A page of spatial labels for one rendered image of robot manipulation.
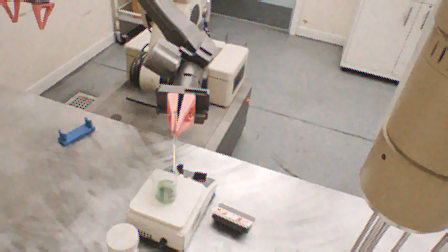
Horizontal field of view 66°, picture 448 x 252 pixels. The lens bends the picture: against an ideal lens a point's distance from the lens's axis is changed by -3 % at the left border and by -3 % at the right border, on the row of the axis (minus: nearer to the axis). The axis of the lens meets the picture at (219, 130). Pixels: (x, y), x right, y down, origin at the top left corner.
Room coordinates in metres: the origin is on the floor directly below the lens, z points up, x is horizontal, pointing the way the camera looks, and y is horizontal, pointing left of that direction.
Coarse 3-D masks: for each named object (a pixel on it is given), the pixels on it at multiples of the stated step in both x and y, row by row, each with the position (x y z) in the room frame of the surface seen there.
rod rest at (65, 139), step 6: (90, 120) 0.73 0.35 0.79; (84, 126) 0.73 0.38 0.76; (90, 126) 0.73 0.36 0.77; (60, 132) 0.67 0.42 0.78; (72, 132) 0.70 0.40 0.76; (78, 132) 0.71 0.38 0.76; (84, 132) 0.71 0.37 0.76; (60, 138) 0.67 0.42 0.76; (66, 138) 0.67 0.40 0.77; (72, 138) 0.68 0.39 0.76; (78, 138) 0.69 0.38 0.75; (66, 144) 0.66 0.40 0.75
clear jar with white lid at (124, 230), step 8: (120, 224) 0.39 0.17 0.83; (128, 224) 0.39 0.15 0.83; (112, 232) 0.37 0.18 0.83; (120, 232) 0.37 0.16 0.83; (128, 232) 0.37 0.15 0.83; (136, 232) 0.37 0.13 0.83; (112, 240) 0.35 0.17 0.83; (120, 240) 0.35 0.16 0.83; (128, 240) 0.36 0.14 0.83; (136, 240) 0.36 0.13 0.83; (112, 248) 0.34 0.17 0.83; (120, 248) 0.34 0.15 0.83; (128, 248) 0.34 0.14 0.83; (136, 248) 0.35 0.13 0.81
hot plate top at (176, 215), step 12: (180, 180) 0.51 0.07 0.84; (192, 180) 0.51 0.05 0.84; (144, 192) 0.46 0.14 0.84; (180, 192) 0.48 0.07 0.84; (192, 192) 0.48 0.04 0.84; (132, 204) 0.43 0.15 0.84; (144, 204) 0.43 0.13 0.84; (156, 204) 0.44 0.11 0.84; (180, 204) 0.45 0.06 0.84; (192, 204) 0.45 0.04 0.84; (156, 216) 0.41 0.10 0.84; (168, 216) 0.41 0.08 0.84; (180, 216) 0.42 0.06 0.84; (180, 228) 0.39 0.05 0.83
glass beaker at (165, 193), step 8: (152, 168) 0.47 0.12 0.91; (160, 168) 0.48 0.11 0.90; (168, 168) 0.49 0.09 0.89; (152, 176) 0.46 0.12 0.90; (160, 176) 0.48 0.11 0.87; (168, 176) 0.49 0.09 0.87; (176, 176) 0.45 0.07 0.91; (152, 184) 0.45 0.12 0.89; (160, 184) 0.44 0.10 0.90; (168, 184) 0.44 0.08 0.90; (176, 184) 0.45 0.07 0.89; (160, 192) 0.44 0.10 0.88; (168, 192) 0.44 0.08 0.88; (176, 192) 0.45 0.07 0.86; (160, 200) 0.44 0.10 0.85; (168, 200) 0.44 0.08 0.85; (176, 200) 0.45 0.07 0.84
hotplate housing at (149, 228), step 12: (204, 192) 0.50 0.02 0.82; (204, 204) 0.49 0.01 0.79; (132, 216) 0.42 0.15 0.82; (144, 216) 0.42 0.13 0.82; (192, 216) 0.44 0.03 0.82; (144, 228) 0.41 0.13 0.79; (156, 228) 0.40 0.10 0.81; (168, 228) 0.40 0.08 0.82; (192, 228) 0.43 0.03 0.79; (156, 240) 0.40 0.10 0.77; (168, 240) 0.40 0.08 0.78; (180, 240) 0.39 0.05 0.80
